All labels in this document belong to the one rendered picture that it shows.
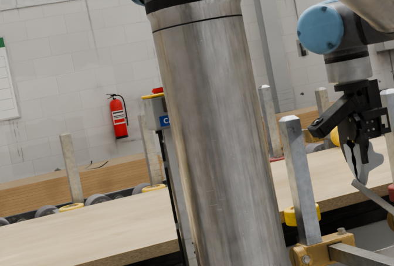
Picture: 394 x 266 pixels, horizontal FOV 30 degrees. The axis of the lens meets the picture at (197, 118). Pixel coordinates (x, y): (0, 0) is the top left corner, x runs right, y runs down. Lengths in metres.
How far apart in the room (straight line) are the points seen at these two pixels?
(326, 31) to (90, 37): 7.45
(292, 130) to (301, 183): 0.11
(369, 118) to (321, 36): 0.24
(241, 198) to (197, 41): 0.19
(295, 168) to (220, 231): 0.70
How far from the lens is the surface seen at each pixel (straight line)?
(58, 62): 8.64
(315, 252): 1.57
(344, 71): 1.49
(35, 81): 8.60
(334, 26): 1.35
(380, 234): 1.92
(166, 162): 1.45
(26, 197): 7.30
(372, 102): 1.54
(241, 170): 0.85
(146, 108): 1.45
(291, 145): 1.54
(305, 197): 1.56
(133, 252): 1.61
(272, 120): 2.72
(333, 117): 1.48
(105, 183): 7.42
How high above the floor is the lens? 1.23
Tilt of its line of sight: 3 degrees down
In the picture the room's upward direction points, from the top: 11 degrees counter-clockwise
